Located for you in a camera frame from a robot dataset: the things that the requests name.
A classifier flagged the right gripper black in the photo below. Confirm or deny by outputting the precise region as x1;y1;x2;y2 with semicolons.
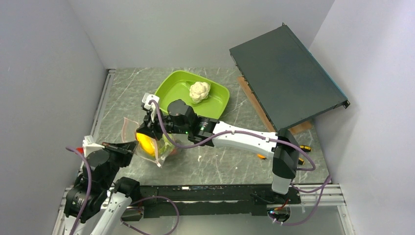
137;107;190;141

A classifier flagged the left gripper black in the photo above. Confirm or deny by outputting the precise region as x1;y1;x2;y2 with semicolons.
101;140;138;189

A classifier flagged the clear zip top bag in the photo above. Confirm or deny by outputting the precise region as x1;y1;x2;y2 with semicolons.
121;117;180;168

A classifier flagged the green toy celery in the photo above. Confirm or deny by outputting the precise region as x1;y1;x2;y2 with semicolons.
157;135;176;157

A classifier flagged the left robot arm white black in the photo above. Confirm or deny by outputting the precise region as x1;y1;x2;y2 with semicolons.
64;136;142;235

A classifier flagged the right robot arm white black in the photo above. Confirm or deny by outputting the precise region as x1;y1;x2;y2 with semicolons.
136;94;300;203

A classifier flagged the green plastic tray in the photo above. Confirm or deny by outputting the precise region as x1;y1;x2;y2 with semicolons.
155;70;230;119

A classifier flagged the white toy cauliflower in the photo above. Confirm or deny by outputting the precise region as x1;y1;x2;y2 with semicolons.
189;82;210;104

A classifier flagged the dark grey metal case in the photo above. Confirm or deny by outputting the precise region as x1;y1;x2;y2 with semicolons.
229;24;350;130

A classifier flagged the wooden board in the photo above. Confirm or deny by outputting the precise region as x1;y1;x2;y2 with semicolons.
236;76;313;135

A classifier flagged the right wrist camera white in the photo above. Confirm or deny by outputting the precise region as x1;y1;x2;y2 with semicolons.
141;93;160;111

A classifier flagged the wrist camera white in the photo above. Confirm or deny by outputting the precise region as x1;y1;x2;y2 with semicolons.
76;135;104;158
141;93;160;111

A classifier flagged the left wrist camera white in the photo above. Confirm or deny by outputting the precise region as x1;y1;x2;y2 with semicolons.
76;135;104;158

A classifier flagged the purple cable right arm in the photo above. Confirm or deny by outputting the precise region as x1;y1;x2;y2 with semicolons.
149;99;333;227

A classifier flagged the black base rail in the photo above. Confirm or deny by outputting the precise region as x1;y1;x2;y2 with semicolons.
121;184;301;221

